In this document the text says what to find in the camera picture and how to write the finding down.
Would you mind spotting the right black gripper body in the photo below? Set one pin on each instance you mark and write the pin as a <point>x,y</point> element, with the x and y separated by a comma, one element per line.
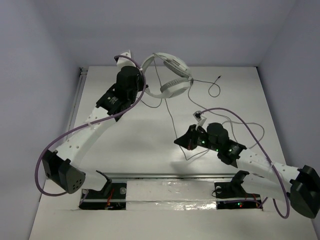
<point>198,137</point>

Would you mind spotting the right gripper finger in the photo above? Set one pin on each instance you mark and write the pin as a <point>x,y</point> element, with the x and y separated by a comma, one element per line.
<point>186,140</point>
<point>191,147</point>

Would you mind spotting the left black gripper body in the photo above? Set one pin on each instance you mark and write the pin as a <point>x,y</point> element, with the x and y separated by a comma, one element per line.
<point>139,81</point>

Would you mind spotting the white over-ear headphones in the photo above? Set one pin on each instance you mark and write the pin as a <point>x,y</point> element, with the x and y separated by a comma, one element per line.
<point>174,75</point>

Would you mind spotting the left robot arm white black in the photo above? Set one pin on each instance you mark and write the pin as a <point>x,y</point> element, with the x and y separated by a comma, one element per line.
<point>60,159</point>

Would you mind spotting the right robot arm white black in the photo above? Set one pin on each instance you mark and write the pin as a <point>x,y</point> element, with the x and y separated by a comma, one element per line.
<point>300,187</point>

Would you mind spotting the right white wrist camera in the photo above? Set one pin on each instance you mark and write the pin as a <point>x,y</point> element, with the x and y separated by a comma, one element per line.
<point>199,118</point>

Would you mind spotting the aluminium front rail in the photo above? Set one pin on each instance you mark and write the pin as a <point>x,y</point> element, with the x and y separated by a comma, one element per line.
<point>156,187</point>

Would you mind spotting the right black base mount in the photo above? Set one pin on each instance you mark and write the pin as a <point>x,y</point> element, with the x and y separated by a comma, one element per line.
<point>228,199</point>

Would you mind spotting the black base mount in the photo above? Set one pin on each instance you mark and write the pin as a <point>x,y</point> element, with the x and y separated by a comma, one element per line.
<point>228,199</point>
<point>94,200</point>

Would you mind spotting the aluminium side rail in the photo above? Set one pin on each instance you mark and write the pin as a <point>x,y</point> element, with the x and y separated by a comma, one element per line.
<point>83,71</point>

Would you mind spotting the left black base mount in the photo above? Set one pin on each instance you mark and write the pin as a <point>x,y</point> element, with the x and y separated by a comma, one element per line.
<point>94,200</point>

